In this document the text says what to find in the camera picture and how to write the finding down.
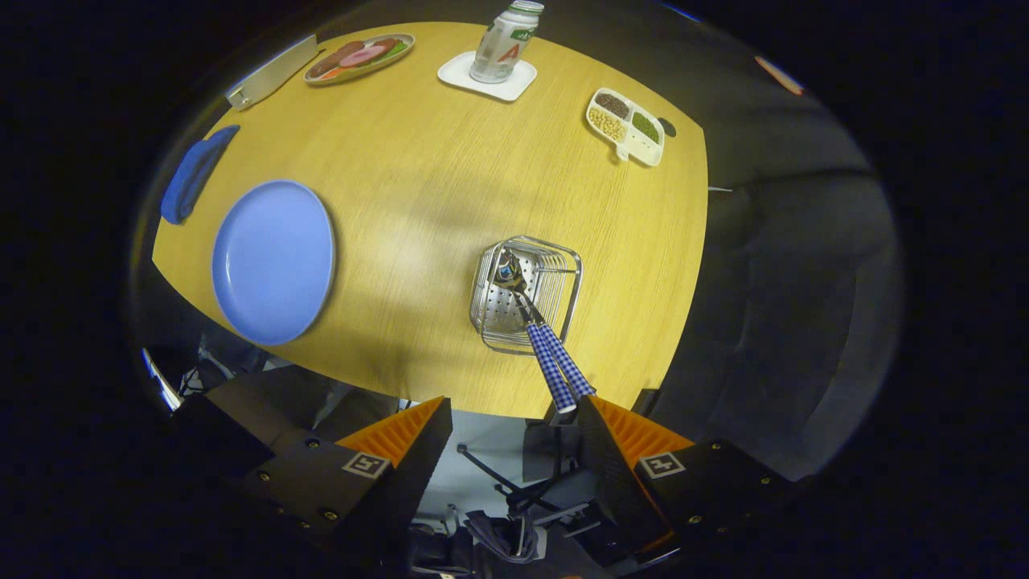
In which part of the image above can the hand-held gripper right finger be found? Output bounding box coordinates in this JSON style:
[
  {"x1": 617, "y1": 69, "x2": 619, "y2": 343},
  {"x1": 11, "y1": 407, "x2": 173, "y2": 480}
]
[{"x1": 577, "y1": 396, "x2": 805, "y2": 565}]

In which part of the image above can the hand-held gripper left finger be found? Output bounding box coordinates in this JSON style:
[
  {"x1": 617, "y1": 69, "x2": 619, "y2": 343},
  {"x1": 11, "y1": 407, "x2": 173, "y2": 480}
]
[{"x1": 237, "y1": 396, "x2": 455, "y2": 562}]

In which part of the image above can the fork with blue checkered handle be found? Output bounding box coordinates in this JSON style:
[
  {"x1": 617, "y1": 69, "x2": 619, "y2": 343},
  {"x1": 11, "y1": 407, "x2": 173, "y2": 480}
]
[{"x1": 514, "y1": 289, "x2": 597, "y2": 400}]

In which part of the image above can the spoon with blue checkered handle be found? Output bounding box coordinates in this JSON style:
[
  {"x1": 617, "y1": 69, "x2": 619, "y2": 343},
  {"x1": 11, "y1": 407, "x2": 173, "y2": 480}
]
[{"x1": 494, "y1": 251, "x2": 578, "y2": 415}]

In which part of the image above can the black star-shaped stand base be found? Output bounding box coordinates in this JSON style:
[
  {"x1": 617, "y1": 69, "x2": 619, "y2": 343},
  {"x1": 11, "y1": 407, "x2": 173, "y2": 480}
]
[{"x1": 457, "y1": 442, "x2": 600, "y2": 519}]

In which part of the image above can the blue round plate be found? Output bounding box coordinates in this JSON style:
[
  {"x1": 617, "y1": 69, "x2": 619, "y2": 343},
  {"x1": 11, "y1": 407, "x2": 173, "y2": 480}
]
[{"x1": 211, "y1": 179, "x2": 337, "y2": 347}]

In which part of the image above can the white-edged flat device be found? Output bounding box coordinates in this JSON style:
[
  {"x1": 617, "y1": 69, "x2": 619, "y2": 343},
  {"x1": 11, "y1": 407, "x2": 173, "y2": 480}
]
[{"x1": 141, "y1": 347, "x2": 184, "y2": 413}]

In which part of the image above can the white divided bean dish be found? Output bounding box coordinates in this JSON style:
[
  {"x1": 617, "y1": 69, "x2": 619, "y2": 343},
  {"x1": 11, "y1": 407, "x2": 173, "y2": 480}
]
[{"x1": 586, "y1": 88, "x2": 666, "y2": 167}]

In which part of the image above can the blue folded towel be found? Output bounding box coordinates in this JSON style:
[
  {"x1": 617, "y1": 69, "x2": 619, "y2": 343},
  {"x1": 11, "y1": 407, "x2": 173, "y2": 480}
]
[{"x1": 160, "y1": 125, "x2": 241, "y2": 225}]

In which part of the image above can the white square coaster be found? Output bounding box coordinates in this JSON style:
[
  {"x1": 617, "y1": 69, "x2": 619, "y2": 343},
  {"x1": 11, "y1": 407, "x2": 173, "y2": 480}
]
[{"x1": 437, "y1": 51, "x2": 538, "y2": 102}]

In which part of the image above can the white oval food dish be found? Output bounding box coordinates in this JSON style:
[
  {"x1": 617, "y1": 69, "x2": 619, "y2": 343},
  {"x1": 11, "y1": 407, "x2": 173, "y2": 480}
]
[{"x1": 303, "y1": 33, "x2": 416, "y2": 86}]

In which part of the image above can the brown meat piece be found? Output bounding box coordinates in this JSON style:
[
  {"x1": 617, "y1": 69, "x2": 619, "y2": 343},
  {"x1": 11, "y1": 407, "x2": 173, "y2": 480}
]
[{"x1": 310, "y1": 42, "x2": 364, "y2": 80}]

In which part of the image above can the white toaster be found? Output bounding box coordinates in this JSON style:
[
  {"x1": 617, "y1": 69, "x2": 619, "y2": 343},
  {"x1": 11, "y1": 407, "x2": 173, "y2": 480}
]
[{"x1": 225, "y1": 34, "x2": 320, "y2": 112}]

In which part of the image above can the white drink bottle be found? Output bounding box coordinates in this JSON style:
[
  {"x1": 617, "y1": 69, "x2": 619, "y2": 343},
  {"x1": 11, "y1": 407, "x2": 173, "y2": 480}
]
[{"x1": 469, "y1": 0, "x2": 545, "y2": 84}]

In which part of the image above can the metal wire cutlery rack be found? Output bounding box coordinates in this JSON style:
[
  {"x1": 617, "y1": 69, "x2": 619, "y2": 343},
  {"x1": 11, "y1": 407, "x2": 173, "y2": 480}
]
[{"x1": 469, "y1": 236, "x2": 584, "y2": 355}]

